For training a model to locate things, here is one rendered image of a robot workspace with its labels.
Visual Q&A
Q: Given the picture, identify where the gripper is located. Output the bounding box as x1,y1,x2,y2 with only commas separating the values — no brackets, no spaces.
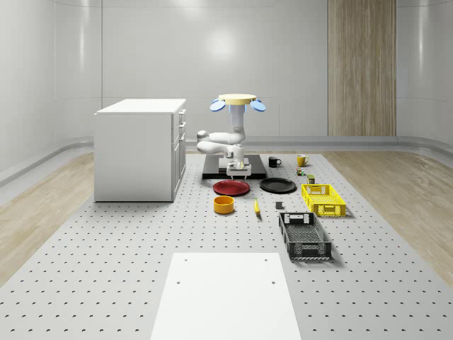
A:
226,164,252,182

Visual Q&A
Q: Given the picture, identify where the yellow bowl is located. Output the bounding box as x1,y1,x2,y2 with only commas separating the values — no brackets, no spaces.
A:
213,195,236,215

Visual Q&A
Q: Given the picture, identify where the black stove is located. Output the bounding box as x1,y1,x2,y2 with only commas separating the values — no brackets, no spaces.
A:
202,154,268,180

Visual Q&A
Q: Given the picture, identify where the red plate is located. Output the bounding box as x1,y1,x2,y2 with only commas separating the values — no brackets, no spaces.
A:
212,179,251,197

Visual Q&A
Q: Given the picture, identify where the black plate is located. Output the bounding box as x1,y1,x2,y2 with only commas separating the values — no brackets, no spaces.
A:
259,177,297,194

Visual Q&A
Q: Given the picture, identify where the yellow basket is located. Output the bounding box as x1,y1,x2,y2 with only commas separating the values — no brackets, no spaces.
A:
301,183,348,217

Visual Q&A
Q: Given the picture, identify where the white cabinet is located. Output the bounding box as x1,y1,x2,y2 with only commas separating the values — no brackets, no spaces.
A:
93,98,188,203

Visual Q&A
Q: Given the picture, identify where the dark grey basket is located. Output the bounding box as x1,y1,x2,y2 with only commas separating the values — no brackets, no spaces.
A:
278,211,333,261

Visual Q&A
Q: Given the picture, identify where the white board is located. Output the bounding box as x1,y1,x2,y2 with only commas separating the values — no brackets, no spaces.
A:
150,252,303,340

